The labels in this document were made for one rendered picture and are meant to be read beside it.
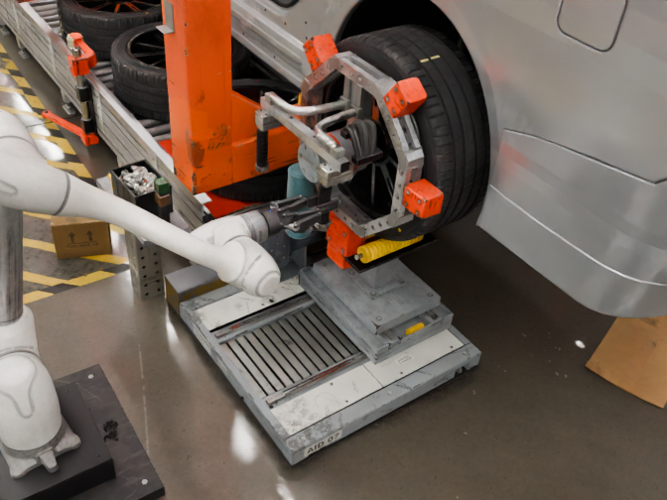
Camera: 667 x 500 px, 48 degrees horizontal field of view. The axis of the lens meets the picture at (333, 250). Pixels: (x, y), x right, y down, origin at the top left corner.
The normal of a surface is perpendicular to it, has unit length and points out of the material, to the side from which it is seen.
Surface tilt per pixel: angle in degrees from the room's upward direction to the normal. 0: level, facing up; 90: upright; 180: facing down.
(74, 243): 90
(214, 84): 90
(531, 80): 90
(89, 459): 2
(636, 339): 2
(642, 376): 2
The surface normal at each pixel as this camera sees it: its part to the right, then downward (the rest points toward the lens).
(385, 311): 0.07, -0.77
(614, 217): -0.76, 0.37
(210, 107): 0.57, 0.55
